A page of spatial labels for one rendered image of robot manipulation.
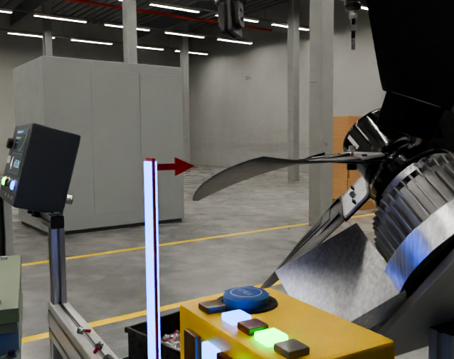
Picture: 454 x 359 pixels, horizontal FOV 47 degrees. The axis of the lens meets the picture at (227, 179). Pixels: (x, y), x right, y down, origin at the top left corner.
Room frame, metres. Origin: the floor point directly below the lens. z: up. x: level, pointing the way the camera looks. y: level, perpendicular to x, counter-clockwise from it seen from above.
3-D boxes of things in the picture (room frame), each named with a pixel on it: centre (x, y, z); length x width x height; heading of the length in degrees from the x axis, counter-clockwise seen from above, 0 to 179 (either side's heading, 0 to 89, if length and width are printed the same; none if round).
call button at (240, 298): (0.44, -0.02, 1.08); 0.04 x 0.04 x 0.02
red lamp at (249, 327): (0.38, -0.02, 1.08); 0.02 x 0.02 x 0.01; 30
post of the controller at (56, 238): (1.12, 0.37, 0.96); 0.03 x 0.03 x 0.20; 30
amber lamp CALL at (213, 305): (0.43, 0.01, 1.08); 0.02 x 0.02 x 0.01; 30
